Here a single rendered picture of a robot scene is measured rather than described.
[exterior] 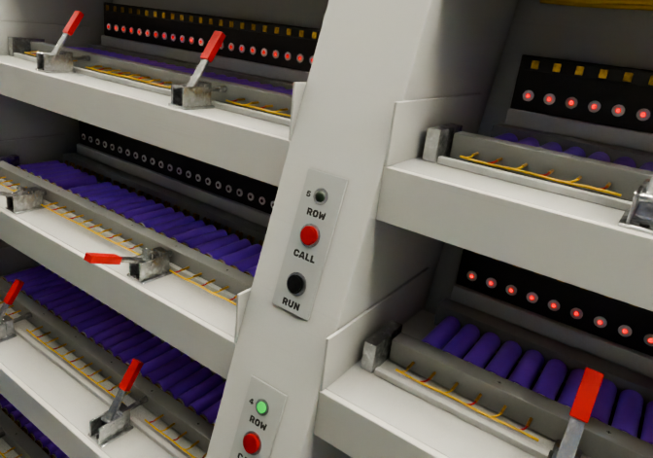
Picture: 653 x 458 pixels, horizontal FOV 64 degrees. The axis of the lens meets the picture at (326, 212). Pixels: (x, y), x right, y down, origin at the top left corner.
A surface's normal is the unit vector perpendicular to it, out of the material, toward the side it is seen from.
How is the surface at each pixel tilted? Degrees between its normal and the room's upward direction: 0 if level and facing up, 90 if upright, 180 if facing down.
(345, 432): 106
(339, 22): 90
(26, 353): 16
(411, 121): 90
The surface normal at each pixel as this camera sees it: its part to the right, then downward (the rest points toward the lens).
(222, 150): -0.58, 0.22
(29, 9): 0.81, 0.28
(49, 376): 0.11, -0.94
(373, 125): -0.52, -0.06
